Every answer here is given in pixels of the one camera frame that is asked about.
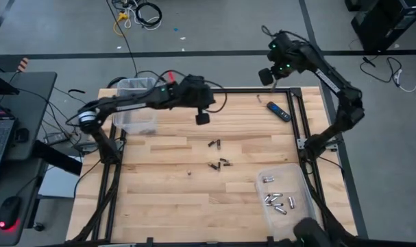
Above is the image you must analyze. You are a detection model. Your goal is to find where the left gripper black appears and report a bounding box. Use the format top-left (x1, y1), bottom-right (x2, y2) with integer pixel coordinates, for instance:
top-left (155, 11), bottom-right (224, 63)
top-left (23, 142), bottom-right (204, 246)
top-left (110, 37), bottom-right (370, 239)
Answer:
top-left (175, 74), bottom-right (216, 126)

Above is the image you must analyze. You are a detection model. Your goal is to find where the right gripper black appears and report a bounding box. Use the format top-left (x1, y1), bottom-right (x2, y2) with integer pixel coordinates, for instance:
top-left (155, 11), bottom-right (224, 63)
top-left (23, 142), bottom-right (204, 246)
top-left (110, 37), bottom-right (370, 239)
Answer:
top-left (258, 31), bottom-right (303, 86)

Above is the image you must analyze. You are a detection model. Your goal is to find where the black remote control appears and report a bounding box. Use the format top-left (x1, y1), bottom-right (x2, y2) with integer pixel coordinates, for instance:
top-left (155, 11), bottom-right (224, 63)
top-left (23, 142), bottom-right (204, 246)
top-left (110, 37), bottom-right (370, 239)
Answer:
top-left (266, 101), bottom-right (293, 124)

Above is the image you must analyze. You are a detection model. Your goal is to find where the clear plastic bin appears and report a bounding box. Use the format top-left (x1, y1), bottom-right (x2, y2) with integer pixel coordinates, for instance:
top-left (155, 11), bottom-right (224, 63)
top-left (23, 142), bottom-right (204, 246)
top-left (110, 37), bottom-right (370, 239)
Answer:
top-left (112, 77), bottom-right (160, 135)
top-left (254, 163), bottom-right (317, 242)

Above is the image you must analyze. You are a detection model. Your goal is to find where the black computer case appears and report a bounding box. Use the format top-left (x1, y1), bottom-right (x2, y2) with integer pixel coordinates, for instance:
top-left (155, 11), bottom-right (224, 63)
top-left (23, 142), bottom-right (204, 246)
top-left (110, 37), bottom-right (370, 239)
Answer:
top-left (344, 0), bottom-right (416, 52)

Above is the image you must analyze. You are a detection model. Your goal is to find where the grey power adapter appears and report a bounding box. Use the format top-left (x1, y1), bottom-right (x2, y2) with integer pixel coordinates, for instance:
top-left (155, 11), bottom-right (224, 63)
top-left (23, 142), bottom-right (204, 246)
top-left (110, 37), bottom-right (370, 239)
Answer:
top-left (44, 132), bottom-right (71, 145)

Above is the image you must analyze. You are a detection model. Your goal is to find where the black flat panel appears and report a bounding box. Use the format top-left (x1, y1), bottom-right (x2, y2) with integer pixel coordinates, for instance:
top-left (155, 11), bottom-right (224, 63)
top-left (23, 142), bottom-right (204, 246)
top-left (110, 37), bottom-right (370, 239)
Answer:
top-left (32, 140), bottom-right (84, 176)

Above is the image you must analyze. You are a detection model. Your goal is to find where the black side desk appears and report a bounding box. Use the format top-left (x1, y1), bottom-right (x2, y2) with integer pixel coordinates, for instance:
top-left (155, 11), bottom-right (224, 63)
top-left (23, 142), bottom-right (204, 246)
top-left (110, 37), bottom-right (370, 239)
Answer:
top-left (0, 71), bottom-right (58, 247)

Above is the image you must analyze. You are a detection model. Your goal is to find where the white board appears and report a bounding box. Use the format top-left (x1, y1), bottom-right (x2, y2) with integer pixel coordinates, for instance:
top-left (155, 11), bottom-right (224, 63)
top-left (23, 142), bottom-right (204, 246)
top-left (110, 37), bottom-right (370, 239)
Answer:
top-left (38, 164), bottom-right (79, 199)

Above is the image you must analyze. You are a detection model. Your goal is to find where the orange striped tape piece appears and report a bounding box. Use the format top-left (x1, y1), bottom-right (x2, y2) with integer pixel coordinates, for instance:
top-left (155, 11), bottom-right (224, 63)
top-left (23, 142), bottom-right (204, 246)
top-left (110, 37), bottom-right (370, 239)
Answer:
top-left (17, 57), bottom-right (30, 73)

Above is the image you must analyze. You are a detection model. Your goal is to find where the small black box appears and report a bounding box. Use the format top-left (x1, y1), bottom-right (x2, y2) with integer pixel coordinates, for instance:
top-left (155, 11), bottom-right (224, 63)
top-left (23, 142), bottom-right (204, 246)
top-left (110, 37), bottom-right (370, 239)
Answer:
top-left (14, 127), bottom-right (30, 143)

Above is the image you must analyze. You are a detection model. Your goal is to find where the black flat monitor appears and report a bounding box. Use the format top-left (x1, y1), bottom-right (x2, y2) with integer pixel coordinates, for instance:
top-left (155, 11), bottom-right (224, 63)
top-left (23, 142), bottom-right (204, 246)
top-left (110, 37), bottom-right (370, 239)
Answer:
top-left (0, 69), bottom-right (21, 96)

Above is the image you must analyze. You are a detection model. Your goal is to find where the black computer mouse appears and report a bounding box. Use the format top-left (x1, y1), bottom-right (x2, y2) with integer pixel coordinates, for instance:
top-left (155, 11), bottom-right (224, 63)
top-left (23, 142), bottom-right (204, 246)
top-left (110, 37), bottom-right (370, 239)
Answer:
top-left (0, 196), bottom-right (23, 231)

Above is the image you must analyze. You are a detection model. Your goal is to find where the black aluminium table frame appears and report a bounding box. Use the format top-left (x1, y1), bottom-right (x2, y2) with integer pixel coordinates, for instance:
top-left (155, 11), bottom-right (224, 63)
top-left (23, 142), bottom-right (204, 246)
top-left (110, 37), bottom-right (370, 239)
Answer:
top-left (70, 87), bottom-right (358, 247)

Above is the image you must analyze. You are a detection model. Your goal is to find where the black cable loop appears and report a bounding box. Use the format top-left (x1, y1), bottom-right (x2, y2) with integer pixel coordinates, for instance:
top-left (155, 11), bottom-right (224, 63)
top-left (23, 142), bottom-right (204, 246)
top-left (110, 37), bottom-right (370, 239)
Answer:
top-left (106, 70), bottom-right (170, 89)

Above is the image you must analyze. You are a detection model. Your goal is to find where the black cable coil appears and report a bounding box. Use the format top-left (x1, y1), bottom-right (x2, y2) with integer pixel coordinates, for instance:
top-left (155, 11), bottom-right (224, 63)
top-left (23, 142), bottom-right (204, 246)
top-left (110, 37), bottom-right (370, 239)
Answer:
top-left (135, 1), bottom-right (163, 27)

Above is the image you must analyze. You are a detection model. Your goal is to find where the long black floor cable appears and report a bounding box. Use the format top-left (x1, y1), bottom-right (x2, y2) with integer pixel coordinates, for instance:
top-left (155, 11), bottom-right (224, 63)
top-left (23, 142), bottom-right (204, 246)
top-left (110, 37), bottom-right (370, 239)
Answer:
top-left (106, 0), bottom-right (139, 75)

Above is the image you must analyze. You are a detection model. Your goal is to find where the white floor cable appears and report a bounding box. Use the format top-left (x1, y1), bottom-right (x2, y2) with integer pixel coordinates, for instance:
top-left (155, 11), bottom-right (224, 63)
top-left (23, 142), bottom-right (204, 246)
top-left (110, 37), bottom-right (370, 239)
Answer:
top-left (123, 6), bottom-right (160, 32)

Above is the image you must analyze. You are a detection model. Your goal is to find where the yellow floor cable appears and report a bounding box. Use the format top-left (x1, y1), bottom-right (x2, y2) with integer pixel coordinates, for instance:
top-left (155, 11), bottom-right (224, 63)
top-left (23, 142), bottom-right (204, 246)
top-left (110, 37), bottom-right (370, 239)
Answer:
top-left (112, 12), bottom-right (130, 37)

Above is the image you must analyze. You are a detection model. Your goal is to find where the black cable with plug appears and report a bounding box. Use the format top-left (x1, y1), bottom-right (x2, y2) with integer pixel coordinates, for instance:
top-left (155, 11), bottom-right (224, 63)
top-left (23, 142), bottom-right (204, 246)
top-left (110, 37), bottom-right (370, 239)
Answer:
top-left (360, 56), bottom-right (404, 84)

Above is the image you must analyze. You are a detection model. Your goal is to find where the white cable with adapter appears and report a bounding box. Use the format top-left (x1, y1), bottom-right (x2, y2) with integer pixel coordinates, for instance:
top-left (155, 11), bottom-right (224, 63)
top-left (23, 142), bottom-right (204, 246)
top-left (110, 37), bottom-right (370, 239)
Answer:
top-left (394, 68), bottom-right (416, 93)

